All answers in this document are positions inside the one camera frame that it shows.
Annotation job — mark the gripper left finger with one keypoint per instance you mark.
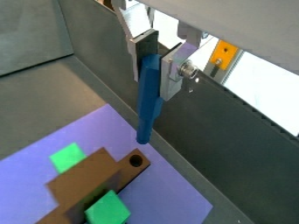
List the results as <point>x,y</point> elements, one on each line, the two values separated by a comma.
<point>140,35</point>

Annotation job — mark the purple base block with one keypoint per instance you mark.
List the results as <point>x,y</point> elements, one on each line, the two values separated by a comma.
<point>158,197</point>

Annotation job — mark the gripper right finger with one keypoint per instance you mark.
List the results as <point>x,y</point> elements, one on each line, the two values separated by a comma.
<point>176,67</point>

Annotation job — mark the orange frame bracket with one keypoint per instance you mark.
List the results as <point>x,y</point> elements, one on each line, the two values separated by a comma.
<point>222,54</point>

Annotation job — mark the green U-shaped block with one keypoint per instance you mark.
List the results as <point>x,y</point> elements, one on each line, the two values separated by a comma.
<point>77,180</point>

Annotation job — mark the blue peg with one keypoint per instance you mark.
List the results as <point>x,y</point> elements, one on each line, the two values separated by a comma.
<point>149,101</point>

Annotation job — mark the brown L-shaped bracket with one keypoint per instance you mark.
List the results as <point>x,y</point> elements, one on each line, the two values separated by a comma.
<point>93,183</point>

